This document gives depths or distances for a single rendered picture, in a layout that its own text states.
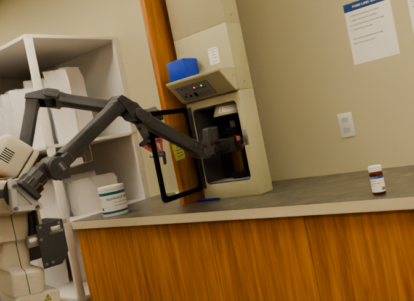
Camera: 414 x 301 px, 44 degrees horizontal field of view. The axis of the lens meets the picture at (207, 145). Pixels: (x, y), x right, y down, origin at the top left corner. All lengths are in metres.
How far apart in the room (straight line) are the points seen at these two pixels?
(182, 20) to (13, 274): 1.32
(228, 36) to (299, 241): 0.94
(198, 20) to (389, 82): 0.89
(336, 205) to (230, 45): 0.90
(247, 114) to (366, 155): 0.60
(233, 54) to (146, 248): 0.97
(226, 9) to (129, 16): 1.14
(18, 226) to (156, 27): 1.13
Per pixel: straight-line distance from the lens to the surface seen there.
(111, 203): 2.59
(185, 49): 2.44
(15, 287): 1.98
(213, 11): 2.34
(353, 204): 1.73
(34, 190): 1.80
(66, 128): 3.19
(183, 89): 2.35
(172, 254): 2.31
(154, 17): 2.53
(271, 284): 2.03
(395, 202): 1.68
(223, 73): 2.19
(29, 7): 4.23
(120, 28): 3.41
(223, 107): 2.35
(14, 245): 2.00
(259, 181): 2.28
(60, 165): 1.84
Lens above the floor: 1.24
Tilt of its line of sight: 1 degrees down
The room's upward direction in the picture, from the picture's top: 11 degrees counter-clockwise
